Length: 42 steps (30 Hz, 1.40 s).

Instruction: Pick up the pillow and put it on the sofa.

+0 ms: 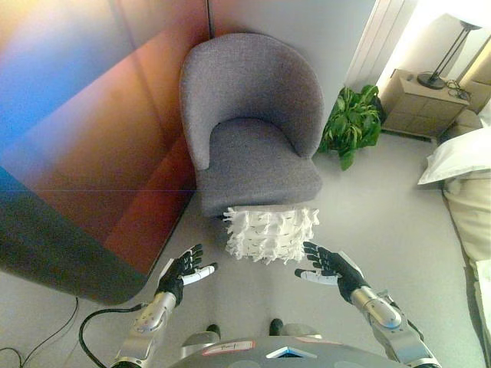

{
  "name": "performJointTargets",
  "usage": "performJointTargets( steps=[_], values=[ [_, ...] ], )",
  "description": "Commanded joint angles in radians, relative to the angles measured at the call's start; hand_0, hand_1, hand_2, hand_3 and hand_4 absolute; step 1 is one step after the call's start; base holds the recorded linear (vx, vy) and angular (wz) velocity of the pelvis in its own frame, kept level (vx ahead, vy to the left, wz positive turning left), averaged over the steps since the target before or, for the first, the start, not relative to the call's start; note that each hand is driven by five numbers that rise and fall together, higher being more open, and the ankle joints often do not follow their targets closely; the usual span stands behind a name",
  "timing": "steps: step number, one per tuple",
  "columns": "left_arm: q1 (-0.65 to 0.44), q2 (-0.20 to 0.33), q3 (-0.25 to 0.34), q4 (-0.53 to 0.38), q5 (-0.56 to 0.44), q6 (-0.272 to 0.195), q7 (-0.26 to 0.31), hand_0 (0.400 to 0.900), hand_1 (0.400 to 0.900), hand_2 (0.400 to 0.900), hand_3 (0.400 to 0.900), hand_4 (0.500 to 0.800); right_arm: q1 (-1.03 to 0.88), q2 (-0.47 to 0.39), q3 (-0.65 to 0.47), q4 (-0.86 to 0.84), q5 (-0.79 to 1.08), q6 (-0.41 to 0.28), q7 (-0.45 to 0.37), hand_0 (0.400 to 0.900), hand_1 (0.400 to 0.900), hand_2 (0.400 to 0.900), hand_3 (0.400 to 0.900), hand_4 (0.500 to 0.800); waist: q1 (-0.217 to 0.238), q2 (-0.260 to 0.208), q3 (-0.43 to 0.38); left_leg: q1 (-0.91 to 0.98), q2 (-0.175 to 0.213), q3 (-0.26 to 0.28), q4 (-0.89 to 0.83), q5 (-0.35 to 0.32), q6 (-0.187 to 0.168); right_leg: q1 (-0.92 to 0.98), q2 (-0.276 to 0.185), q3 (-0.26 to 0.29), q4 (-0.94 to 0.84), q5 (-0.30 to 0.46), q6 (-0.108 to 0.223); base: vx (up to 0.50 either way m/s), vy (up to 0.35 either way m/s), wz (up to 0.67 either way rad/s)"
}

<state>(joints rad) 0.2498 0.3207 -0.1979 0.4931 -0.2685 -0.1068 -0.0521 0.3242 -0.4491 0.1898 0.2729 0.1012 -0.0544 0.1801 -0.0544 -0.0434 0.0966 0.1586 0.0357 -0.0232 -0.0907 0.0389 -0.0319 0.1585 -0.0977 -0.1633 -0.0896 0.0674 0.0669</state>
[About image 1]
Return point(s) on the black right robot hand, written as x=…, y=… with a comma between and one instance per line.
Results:
x=333, y=268

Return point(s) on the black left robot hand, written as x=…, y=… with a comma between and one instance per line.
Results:
x=180, y=270

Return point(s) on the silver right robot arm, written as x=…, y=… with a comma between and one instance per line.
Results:
x=391, y=326

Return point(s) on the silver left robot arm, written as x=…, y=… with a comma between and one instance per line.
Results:
x=147, y=324

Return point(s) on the white fringed pillow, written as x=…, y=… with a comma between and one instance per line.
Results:
x=270, y=235

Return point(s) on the white bed pillow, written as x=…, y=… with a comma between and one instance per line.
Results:
x=458, y=155

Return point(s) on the black left robot foot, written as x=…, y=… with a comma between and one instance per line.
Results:
x=212, y=330

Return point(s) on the black robot foot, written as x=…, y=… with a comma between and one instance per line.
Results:
x=276, y=327
x=212, y=330

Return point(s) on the black right robot foot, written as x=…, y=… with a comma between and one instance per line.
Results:
x=276, y=327

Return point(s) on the grey robot torso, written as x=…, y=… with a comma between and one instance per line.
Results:
x=268, y=354

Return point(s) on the green potted plant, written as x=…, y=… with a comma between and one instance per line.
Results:
x=351, y=124

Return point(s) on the brown wooden wardrobe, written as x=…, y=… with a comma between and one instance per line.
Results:
x=88, y=153

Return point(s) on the beige bed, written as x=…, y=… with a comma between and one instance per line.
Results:
x=473, y=214

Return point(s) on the grey fabric armchair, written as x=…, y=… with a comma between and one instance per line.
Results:
x=251, y=122

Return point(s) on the beige wooden nightstand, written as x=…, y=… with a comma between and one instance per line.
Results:
x=424, y=103

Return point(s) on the black table lamp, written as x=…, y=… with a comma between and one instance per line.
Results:
x=447, y=53

